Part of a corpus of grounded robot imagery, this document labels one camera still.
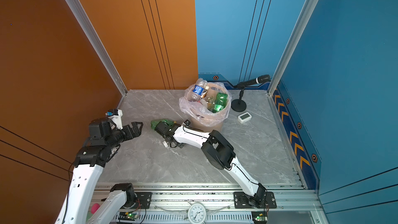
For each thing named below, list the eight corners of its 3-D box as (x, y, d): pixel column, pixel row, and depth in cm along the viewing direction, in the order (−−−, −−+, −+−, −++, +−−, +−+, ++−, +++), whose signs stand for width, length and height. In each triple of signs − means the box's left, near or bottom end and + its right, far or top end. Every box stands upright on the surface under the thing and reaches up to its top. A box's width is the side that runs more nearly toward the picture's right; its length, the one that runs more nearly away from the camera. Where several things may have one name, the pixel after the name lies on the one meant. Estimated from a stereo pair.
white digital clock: (242, 125, 103) (243, 122, 100) (236, 119, 106) (237, 116, 103) (252, 119, 106) (253, 116, 103) (246, 113, 109) (247, 111, 106)
